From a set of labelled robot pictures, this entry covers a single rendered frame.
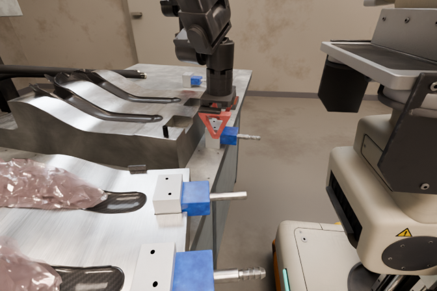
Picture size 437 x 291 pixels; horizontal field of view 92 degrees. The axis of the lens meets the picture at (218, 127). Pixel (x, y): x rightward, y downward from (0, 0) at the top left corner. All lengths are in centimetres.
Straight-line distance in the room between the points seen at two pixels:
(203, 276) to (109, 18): 325
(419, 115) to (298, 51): 275
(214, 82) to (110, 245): 32
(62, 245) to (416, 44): 53
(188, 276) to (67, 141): 41
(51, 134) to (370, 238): 66
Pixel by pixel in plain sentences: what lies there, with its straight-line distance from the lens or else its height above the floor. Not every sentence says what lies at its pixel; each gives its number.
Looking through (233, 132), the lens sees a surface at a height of 84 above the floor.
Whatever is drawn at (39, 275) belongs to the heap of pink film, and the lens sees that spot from 31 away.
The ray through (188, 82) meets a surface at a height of 82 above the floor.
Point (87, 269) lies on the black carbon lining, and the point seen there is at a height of 85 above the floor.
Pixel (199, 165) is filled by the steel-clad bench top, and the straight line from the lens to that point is 48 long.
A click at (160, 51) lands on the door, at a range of 308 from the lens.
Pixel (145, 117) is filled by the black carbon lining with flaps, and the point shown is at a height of 88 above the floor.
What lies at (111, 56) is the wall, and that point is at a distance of 346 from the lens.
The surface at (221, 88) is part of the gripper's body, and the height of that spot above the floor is 96.
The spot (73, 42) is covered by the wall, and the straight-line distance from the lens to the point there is 372.
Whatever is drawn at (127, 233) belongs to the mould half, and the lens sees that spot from 32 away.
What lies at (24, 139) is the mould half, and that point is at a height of 83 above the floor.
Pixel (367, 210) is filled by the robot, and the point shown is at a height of 79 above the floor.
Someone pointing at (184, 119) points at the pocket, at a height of 88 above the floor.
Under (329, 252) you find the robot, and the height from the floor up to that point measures 28.
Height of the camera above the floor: 110
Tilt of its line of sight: 30 degrees down
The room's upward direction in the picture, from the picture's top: straight up
